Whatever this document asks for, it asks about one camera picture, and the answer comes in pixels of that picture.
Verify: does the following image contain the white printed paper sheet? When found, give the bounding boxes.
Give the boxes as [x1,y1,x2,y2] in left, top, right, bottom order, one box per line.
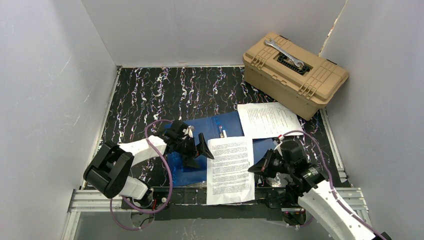
[206,136,255,206]

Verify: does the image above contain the blue plastic folder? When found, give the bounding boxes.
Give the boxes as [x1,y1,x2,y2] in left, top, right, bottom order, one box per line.
[165,111,277,188]

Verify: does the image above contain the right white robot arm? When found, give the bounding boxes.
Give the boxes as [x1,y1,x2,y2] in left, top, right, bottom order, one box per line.
[248,140,390,240]

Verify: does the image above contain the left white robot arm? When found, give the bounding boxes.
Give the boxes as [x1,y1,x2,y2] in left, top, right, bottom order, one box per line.
[83,120,214,200]

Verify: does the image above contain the white printed paper files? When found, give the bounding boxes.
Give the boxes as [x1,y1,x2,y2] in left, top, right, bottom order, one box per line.
[237,102,303,139]

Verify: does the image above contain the silver open-end wrench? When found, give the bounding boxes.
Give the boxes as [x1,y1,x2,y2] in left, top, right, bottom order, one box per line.
[264,38,305,69]

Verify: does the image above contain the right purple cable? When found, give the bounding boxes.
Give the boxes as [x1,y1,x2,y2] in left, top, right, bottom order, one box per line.
[277,129,388,240]

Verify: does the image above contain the aluminium frame rail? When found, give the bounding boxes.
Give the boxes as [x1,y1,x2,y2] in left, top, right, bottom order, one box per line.
[61,188,378,240]

